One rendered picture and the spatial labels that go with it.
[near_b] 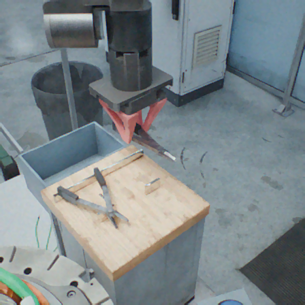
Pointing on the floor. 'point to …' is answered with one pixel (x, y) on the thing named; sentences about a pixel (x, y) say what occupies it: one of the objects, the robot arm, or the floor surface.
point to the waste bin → (56, 126)
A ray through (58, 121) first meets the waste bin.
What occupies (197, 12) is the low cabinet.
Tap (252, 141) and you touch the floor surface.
